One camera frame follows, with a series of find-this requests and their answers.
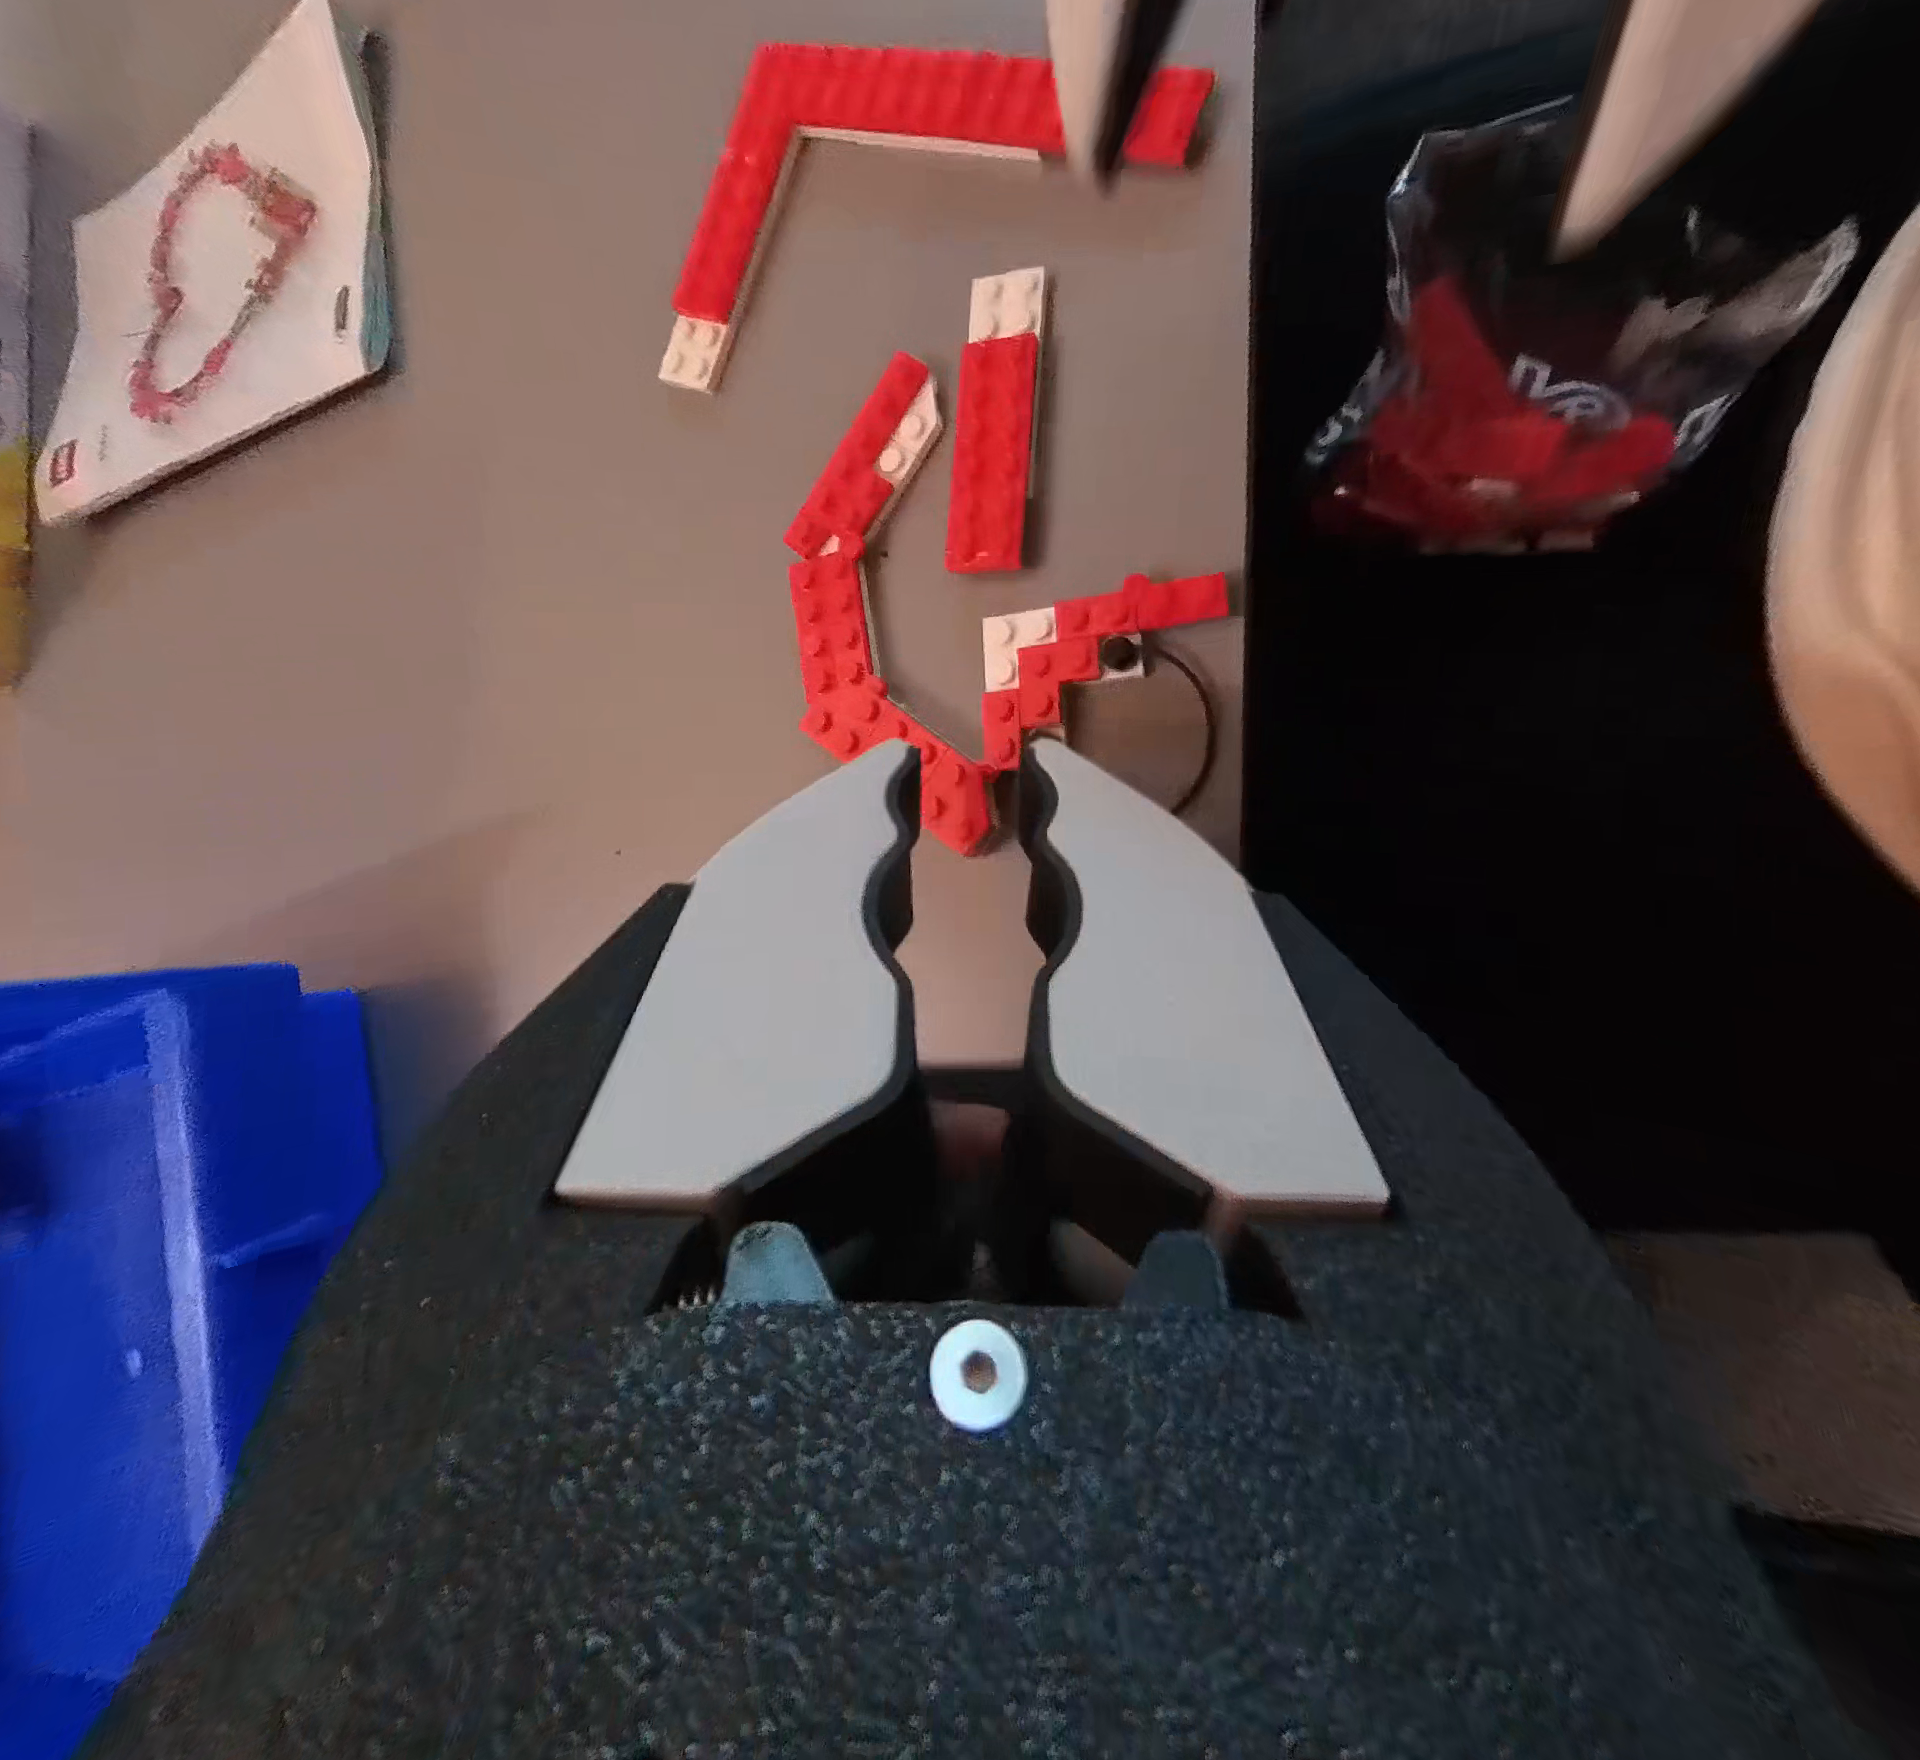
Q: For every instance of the yellow object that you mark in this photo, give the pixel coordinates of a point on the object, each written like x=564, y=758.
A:
x=13, y=560

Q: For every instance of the red white brick plate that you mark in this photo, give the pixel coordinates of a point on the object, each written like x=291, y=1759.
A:
x=993, y=454

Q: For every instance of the white instruction booklet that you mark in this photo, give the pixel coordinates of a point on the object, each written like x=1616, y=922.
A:
x=225, y=215

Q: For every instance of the long red brick strip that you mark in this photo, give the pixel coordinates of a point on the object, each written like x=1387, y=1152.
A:
x=901, y=88

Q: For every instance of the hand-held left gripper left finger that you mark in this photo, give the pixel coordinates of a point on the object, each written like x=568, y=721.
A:
x=750, y=1011

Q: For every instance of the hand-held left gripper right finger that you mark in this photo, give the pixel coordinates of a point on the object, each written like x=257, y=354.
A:
x=1201, y=1011

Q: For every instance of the blue plastic bin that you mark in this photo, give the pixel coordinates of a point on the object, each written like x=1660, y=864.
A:
x=91, y=1265

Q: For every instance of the clear bag of red bricks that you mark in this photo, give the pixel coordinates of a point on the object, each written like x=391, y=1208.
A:
x=1484, y=440

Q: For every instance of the grey desk with brown edge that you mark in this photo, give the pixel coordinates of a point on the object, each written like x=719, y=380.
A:
x=525, y=664

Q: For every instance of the person's cream shirt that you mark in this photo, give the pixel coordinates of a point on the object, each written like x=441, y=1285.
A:
x=1861, y=560

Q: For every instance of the black chair seat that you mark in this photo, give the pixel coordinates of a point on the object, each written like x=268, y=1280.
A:
x=1501, y=890

